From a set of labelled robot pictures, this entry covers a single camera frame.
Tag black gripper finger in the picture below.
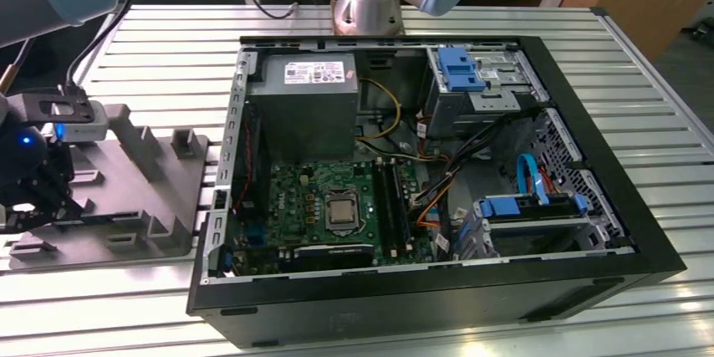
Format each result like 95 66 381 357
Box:
0 201 58 236
33 140 87 221

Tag black RAM slot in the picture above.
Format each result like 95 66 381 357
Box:
373 157 398 258

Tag blue drive latch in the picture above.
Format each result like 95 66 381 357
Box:
438 47 486 93

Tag hard disk in blue carrier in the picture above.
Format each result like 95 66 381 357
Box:
478 192 590 221

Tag silver CPU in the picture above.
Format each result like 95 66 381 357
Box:
326 199 358 225

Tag black RAM stick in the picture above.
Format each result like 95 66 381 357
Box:
55 212 142 224

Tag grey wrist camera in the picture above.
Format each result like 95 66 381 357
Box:
54 101 111 144

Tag green motherboard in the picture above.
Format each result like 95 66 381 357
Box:
231 156 448 277

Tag silver disk bay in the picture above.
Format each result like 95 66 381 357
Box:
450 197 621 261

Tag black CPU socket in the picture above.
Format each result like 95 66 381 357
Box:
319 188 368 237

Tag grey power supply unit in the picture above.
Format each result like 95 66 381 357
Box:
247 54 360 162

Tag silver drive cage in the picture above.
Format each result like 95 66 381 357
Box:
425 45 553 137

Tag yellow wire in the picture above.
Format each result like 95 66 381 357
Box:
357 77 404 140

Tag grey parts rack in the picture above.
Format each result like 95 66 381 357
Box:
9 104 219 271

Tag black graphics card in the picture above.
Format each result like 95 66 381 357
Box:
293 242 376 271

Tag blue flat wire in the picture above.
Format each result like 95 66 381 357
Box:
517 152 553 207

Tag orange wires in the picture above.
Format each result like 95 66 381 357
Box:
416 201 448 231

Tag black open PC case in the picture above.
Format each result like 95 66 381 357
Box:
186 34 688 349

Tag black wire bundle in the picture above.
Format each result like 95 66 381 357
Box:
413 106 544 207

